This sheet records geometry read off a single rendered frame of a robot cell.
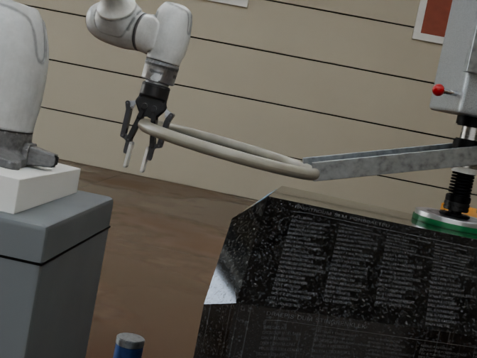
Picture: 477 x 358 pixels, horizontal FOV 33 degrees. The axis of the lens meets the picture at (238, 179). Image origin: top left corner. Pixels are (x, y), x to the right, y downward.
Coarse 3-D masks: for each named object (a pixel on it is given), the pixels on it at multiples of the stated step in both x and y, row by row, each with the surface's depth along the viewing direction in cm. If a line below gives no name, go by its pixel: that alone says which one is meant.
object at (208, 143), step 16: (144, 128) 201; (160, 128) 196; (176, 128) 227; (176, 144) 193; (192, 144) 190; (208, 144) 189; (224, 144) 235; (240, 144) 235; (240, 160) 189; (256, 160) 190; (272, 160) 192; (288, 160) 227; (288, 176) 196; (304, 176) 199
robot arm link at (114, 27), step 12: (108, 0) 207; (120, 0) 208; (132, 0) 212; (96, 12) 214; (108, 12) 209; (120, 12) 209; (132, 12) 211; (96, 24) 214; (108, 24) 211; (120, 24) 210; (132, 24) 211; (96, 36) 217; (108, 36) 214; (120, 36) 212; (132, 36) 211; (132, 48) 215
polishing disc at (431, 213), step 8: (416, 208) 224; (424, 208) 229; (432, 208) 233; (424, 216) 219; (432, 216) 217; (440, 216) 216; (448, 216) 220; (456, 224) 214; (464, 224) 214; (472, 224) 214
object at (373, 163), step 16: (448, 144) 226; (304, 160) 221; (320, 160) 222; (336, 160) 211; (352, 160) 212; (368, 160) 212; (384, 160) 213; (400, 160) 214; (416, 160) 214; (432, 160) 215; (448, 160) 215; (464, 160) 216; (320, 176) 211; (336, 176) 212; (352, 176) 212
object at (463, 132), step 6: (462, 126) 221; (468, 126) 219; (462, 132) 221; (468, 132) 219; (474, 132) 219; (456, 138) 221; (462, 138) 220; (468, 138) 219; (474, 138) 219; (456, 144) 220; (462, 144) 219; (468, 144) 218; (474, 144) 217; (474, 168) 219
